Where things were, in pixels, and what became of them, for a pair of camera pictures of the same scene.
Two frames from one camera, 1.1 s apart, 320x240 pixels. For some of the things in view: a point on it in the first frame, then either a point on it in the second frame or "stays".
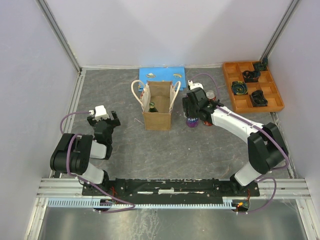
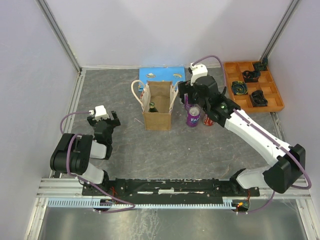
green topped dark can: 152,107 stays
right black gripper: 186,104 -> 185,87
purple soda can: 192,122 stays
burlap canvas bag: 156,99 stays
